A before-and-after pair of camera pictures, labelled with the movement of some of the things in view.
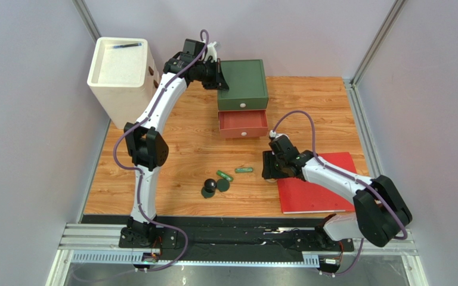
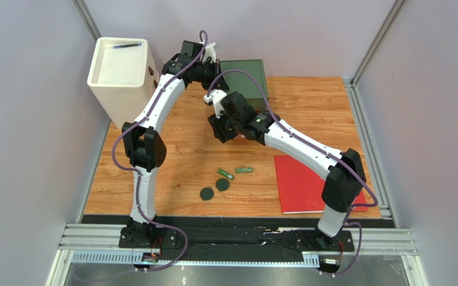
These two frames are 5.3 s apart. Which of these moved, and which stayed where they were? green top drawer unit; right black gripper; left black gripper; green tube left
Moved: right black gripper
Stayed: left black gripper; green top drawer unit; green tube left
